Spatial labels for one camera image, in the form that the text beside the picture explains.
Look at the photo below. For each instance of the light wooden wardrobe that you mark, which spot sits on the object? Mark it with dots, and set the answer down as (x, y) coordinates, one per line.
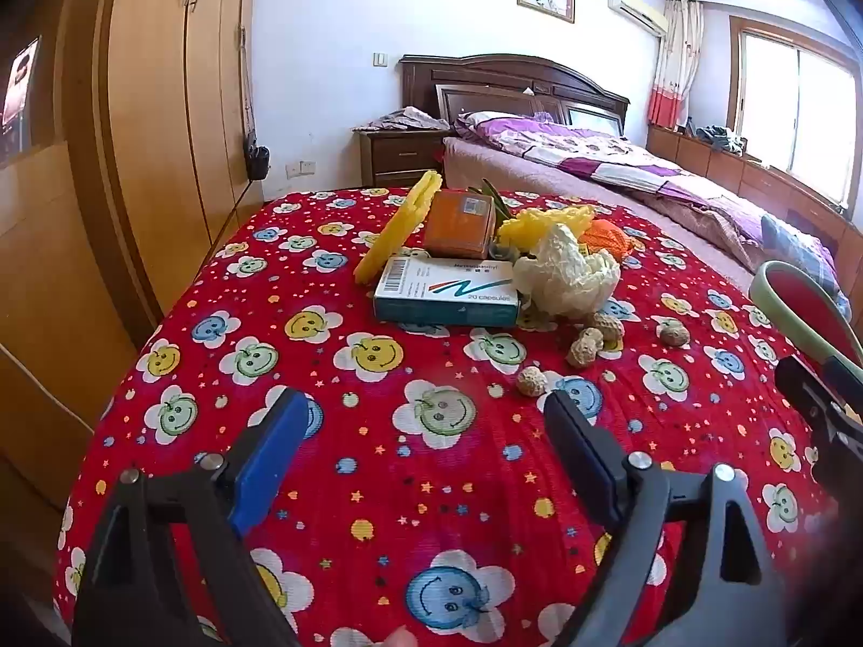
(148, 114)

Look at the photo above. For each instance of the white and red curtain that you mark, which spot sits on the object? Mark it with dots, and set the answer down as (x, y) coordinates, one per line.
(674, 67)

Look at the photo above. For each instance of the white wall socket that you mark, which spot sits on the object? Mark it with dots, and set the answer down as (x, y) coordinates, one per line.
(302, 168)

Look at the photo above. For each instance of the crumpled yellow mesh net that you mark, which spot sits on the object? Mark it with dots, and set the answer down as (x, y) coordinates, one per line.
(539, 226)

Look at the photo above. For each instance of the black charger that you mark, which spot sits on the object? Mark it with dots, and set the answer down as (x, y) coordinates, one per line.
(257, 160)

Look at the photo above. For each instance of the dark clothes pile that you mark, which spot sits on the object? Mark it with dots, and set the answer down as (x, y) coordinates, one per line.
(721, 138)

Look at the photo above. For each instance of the red smiley printed blanket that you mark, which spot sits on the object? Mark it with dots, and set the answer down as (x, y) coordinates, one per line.
(404, 485)

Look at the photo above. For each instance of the orange foam net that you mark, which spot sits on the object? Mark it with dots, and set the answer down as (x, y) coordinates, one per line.
(610, 236)

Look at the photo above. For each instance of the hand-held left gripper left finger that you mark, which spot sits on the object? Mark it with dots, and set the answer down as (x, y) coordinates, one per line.
(266, 465)

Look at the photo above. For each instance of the dark wooden nightstand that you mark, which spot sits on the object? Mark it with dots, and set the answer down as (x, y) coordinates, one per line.
(398, 158)

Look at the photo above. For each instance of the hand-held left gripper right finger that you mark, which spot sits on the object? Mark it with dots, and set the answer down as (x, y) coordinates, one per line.
(580, 445)

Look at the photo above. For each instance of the bed with pink sheet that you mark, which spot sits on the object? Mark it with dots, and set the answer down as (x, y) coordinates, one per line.
(640, 205)

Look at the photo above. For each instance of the window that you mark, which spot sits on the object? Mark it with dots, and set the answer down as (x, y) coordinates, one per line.
(802, 108)

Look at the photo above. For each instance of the pink crumpled cloth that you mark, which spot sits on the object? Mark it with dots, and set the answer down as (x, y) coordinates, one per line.
(404, 120)

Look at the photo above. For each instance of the dark wooden headboard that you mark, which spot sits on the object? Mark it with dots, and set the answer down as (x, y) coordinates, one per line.
(472, 81)

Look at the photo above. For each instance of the red bin with green rim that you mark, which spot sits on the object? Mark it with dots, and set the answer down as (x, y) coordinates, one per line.
(809, 310)

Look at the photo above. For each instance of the wooden window cabinet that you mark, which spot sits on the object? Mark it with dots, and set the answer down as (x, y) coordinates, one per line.
(741, 175)

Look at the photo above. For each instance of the yellow foam net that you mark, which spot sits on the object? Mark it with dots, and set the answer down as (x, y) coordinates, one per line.
(398, 236)

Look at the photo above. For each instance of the white air conditioner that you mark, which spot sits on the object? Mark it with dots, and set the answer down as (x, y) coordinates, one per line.
(637, 10)

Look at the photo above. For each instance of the dark glossy screen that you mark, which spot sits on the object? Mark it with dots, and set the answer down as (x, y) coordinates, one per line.
(19, 101)

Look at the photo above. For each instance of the blue plaid cloth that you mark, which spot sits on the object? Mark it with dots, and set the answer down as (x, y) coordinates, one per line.
(802, 249)

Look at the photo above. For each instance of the green wrapper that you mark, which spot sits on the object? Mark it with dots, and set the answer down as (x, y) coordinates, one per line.
(497, 202)

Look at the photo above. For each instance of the white foam net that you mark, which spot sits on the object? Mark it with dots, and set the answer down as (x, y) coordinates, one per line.
(566, 276)

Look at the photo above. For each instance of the white teal medicine box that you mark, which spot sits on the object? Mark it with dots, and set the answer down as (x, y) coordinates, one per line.
(438, 296)

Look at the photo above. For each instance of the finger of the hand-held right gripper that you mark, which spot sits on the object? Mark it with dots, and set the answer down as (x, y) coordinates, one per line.
(799, 381)
(839, 448)

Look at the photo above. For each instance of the yellow orange cardboard box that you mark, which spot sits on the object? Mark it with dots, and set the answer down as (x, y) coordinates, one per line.
(458, 222)

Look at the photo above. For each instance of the purple floral quilt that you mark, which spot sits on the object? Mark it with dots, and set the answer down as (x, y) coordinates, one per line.
(593, 155)

